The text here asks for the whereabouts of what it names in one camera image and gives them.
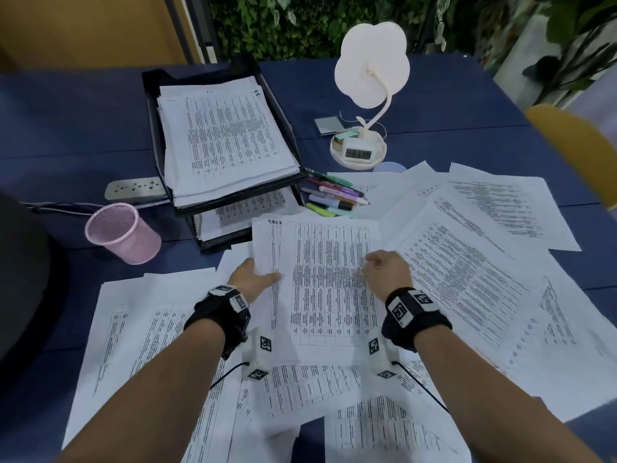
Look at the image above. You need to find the black mesh tiered tray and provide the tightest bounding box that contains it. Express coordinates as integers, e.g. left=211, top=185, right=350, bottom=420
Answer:
left=141, top=55, right=309, bottom=255

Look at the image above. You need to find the white power strip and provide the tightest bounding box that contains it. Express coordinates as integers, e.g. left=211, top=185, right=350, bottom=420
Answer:
left=105, top=176, right=167, bottom=204

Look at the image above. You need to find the dark metal door frame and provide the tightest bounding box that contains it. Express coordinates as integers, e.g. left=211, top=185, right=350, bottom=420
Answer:
left=163, top=0, right=222, bottom=63

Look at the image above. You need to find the person's left forearm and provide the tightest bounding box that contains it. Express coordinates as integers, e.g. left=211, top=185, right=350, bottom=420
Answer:
left=53, top=327, right=228, bottom=463

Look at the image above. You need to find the green plant wall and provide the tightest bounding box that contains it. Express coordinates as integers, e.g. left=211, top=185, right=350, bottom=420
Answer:
left=207, top=0, right=488, bottom=61

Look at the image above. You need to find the black camera cable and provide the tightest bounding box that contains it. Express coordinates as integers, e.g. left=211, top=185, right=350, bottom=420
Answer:
left=393, top=361, right=449, bottom=413
left=208, top=362, right=249, bottom=391

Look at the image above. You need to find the black left wristband with markers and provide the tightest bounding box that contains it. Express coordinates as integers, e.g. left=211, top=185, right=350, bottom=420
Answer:
left=183, top=284, right=253, bottom=360

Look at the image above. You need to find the person's left hand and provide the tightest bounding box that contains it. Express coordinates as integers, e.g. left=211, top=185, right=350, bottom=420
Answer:
left=227, top=257, right=283, bottom=304

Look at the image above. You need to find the small grey square card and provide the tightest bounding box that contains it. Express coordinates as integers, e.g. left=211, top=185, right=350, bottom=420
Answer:
left=314, top=116, right=347, bottom=136

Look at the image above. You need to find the person's right forearm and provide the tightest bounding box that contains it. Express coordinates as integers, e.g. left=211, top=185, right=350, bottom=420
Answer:
left=414, top=325, right=608, bottom=463

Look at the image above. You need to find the large black chair back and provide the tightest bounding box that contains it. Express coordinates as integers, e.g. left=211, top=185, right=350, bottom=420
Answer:
left=0, top=190, right=71, bottom=365

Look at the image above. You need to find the person's right hand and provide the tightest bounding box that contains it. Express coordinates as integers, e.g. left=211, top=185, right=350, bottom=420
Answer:
left=361, top=250, right=415, bottom=304

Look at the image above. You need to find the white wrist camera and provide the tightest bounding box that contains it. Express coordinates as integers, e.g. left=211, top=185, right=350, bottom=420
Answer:
left=368, top=332, right=401, bottom=379
left=240, top=326, right=276, bottom=381

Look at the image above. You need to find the black right wristband with markers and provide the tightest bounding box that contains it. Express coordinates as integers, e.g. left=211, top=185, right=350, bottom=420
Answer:
left=380, top=286, right=454, bottom=354

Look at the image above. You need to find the white flower-shaped desk lamp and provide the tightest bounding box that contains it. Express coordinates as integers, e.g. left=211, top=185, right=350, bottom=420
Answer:
left=329, top=21, right=411, bottom=170

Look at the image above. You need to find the power strip cable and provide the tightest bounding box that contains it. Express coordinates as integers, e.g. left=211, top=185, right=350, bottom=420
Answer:
left=19, top=199, right=109, bottom=215

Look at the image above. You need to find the white column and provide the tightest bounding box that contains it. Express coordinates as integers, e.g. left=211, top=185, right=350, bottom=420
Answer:
left=491, top=14, right=617, bottom=109

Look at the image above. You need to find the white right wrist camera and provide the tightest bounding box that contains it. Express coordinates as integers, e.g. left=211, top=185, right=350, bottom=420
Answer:
left=368, top=332, right=401, bottom=379

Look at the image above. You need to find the black right camera cable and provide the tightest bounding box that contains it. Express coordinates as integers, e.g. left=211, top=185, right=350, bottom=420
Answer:
left=393, top=361, right=449, bottom=413

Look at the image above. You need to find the black wristband with markers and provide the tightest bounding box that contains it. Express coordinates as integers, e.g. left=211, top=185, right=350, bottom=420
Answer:
left=183, top=284, right=253, bottom=360
left=380, top=286, right=454, bottom=354

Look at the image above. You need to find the black left camera cable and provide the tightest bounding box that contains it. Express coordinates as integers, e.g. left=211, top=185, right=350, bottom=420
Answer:
left=208, top=362, right=249, bottom=391

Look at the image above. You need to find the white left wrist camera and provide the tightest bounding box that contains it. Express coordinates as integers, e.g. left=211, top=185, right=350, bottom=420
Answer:
left=240, top=326, right=276, bottom=381

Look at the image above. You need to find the pink mesh cup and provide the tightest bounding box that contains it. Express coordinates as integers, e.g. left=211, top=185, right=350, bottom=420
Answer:
left=84, top=203, right=163, bottom=266

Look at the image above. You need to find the dark green potted plant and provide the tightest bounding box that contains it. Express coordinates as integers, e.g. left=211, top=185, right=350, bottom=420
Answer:
left=523, top=0, right=617, bottom=107

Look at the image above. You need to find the bunch of coloured markers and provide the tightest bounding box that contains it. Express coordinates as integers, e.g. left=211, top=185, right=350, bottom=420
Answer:
left=298, top=167, right=372, bottom=219

